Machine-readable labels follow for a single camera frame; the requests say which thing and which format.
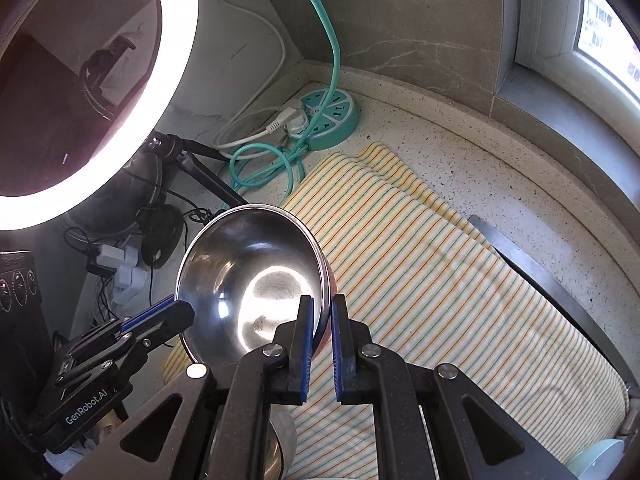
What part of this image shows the white plug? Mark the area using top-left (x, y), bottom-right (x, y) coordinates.
top-left (267, 100), bottom-right (313, 138)

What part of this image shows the glass pot lid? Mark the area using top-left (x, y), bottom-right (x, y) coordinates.
top-left (65, 155), bottom-right (166, 221)

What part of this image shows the round teal power strip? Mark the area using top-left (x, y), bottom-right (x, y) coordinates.
top-left (285, 87), bottom-right (360, 152)

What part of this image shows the black tripod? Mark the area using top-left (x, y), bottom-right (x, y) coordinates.
top-left (145, 131), bottom-right (251, 208)

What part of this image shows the white plug adapter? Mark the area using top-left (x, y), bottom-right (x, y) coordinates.
top-left (115, 245), bottom-right (151, 306)

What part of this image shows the grey white power adapter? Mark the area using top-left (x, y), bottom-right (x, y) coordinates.
top-left (95, 245), bottom-right (126, 268)

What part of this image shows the black cable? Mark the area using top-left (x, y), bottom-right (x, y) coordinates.
top-left (182, 204), bottom-right (223, 225)

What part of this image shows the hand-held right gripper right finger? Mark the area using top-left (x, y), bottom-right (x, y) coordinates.
top-left (331, 294), bottom-right (576, 480)

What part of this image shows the red bowl steel interior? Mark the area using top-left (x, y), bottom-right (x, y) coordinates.
top-left (175, 203), bottom-right (335, 363)

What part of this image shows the yellow striped cloth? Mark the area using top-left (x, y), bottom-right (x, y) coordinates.
top-left (162, 142), bottom-right (628, 480)

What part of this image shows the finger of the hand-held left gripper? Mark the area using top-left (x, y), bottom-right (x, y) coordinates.
top-left (125, 300), bottom-right (197, 351)
top-left (117, 295), bottom-right (178, 336)

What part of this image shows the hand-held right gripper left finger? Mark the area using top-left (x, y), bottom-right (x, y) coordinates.
top-left (119, 294), bottom-right (316, 480)

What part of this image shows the round ring light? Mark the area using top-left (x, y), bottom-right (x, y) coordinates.
top-left (0, 0), bottom-right (201, 231)

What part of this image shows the deep white floral plate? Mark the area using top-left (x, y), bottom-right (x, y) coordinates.
top-left (567, 437), bottom-right (632, 480)

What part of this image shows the black appliance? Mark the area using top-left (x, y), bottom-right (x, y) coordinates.
top-left (0, 250), bottom-right (56, 411)

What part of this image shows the teal power cable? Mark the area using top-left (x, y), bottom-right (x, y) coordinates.
top-left (229, 0), bottom-right (343, 196)

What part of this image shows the white power cable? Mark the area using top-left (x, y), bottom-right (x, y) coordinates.
top-left (215, 0), bottom-right (301, 161)

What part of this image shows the window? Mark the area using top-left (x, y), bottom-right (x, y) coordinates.
top-left (572, 0), bottom-right (640, 96)

